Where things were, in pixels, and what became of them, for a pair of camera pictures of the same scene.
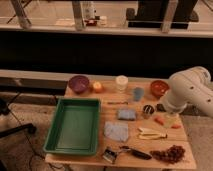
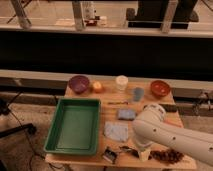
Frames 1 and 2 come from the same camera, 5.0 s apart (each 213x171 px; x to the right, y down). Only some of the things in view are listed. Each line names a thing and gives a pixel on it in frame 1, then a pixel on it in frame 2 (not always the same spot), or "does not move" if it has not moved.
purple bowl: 78,83 does not move
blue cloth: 117,131 does not move
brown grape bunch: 173,154 does not move
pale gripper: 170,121 → 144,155
